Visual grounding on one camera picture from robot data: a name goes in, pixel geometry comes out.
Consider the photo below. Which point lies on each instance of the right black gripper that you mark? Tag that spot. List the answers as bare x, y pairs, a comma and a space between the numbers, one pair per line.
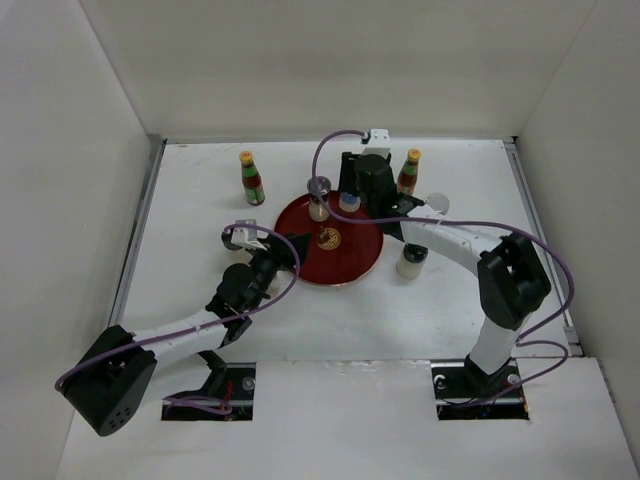
348, 168

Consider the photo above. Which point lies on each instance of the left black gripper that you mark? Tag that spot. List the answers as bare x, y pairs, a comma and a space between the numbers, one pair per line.
274, 244

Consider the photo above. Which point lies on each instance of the tall pearl jar blue label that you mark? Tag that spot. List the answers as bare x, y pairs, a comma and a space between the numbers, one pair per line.
349, 203

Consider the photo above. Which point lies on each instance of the silver-lid spice shaker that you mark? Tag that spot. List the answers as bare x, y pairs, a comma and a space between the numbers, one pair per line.
319, 189

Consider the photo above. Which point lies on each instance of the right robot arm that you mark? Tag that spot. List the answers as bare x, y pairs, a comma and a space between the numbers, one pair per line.
511, 279

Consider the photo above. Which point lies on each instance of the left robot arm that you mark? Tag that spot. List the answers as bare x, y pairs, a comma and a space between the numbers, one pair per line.
112, 379

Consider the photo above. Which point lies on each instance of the red round tray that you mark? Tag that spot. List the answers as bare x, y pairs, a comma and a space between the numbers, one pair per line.
339, 252

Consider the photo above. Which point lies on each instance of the right ketchup bottle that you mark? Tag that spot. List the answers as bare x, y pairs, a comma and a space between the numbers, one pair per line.
408, 175

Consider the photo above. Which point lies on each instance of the ketchup bottle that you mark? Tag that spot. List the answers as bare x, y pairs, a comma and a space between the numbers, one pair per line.
251, 179
408, 175

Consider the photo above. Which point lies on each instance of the black-lid shaker far left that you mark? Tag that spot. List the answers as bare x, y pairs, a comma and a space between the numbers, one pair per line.
233, 239

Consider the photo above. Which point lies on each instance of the black-lid shaker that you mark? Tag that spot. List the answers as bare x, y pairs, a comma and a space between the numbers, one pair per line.
411, 261
233, 239

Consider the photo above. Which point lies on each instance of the left ketchup bottle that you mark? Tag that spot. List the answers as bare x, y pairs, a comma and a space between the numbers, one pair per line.
251, 179

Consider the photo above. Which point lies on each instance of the black-lid shaker right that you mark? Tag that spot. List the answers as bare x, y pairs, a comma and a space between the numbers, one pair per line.
411, 261

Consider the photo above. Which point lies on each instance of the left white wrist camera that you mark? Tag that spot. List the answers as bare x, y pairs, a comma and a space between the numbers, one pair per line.
245, 235

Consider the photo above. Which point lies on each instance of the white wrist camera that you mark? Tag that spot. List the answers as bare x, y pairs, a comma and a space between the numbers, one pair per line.
245, 235
376, 142

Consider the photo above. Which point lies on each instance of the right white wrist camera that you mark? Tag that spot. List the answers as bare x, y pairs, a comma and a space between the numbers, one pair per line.
376, 142

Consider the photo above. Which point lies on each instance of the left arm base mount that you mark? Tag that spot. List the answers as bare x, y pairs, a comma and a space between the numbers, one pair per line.
226, 395

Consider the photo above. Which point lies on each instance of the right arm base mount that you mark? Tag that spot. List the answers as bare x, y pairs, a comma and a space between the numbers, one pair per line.
463, 395

